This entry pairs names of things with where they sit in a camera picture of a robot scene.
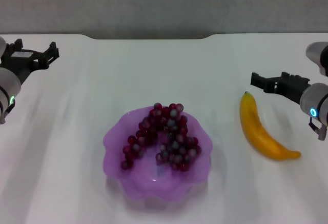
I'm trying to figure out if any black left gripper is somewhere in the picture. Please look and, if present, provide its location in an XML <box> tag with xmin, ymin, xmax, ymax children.
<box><xmin>0</xmin><ymin>38</ymin><xmax>60</xmax><ymax>87</ymax></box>

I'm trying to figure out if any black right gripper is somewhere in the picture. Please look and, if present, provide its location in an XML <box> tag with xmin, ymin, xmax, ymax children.
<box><xmin>250</xmin><ymin>71</ymin><xmax>312</xmax><ymax>105</ymax></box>

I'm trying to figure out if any yellow banana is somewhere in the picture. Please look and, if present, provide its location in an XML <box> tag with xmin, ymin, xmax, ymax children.
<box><xmin>239</xmin><ymin>91</ymin><xmax>302</xmax><ymax>161</ymax></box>

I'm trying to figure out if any red grape bunch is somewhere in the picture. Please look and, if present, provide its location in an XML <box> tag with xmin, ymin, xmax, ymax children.
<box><xmin>120</xmin><ymin>103</ymin><xmax>202</xmax><ymax>173</ymax></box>

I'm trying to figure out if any purple scalloped plastic plate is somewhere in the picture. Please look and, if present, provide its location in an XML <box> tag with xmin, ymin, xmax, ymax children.
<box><xmin>102</xmin><ymin>107</ymin><xmax>213</xmax><ymax>204</ymax></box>

